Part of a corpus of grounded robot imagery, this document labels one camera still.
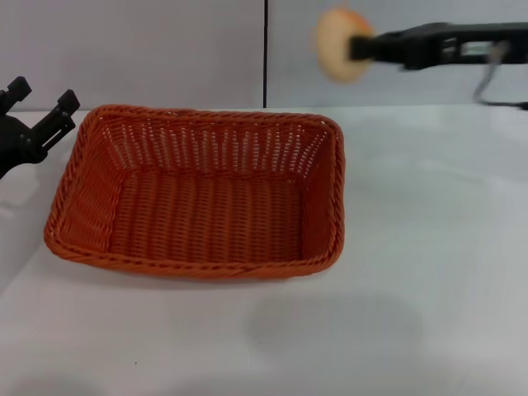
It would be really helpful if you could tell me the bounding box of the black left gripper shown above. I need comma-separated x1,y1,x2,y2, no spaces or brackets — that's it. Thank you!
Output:
0,76,82,181

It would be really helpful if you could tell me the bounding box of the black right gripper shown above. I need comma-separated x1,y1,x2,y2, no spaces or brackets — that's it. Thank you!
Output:
348,21,528,72

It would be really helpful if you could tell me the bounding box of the round bread bun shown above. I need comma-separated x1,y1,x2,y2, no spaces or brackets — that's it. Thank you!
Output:
315,4,376,86

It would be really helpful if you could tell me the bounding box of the orange woven plastic basket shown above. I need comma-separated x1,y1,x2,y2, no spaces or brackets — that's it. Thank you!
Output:
43,105,346,281

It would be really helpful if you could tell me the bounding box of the grey cable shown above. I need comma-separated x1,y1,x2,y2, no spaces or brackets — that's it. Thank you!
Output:
472,40,528,111

